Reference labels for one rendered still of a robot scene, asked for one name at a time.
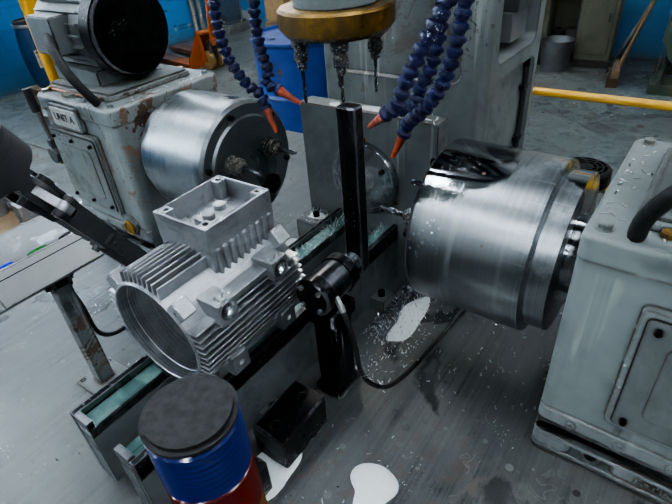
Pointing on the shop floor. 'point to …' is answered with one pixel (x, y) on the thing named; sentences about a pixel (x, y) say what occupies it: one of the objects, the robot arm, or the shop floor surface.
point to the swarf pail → (556, 52)
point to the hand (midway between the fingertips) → (119, 248)
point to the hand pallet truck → (205, 42)
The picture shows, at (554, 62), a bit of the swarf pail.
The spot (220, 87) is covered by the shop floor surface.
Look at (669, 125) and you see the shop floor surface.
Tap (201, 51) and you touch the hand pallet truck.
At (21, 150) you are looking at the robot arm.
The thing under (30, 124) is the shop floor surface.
